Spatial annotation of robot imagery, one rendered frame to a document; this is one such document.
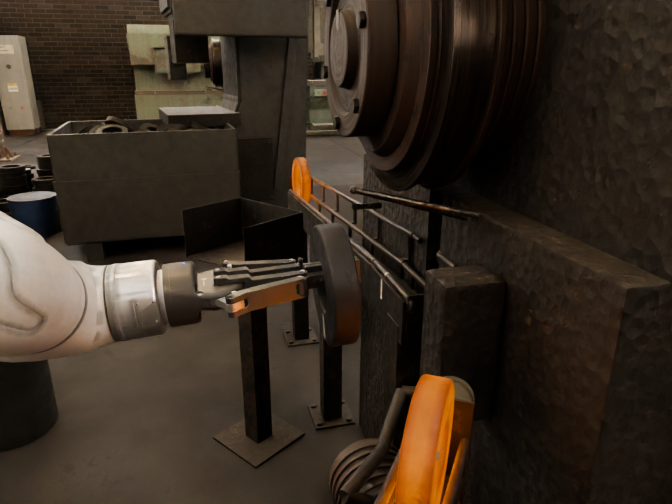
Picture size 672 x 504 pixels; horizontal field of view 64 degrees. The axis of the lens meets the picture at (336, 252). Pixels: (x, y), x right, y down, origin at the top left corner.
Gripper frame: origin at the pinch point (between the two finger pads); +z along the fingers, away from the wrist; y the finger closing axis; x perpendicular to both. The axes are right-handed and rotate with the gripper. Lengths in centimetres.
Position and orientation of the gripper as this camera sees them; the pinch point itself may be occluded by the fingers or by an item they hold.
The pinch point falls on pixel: (331, 272)
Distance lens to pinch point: 67.7
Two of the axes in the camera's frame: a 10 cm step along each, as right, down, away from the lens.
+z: 9.7, -1.3, 2.1
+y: 2.4, 3.2, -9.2
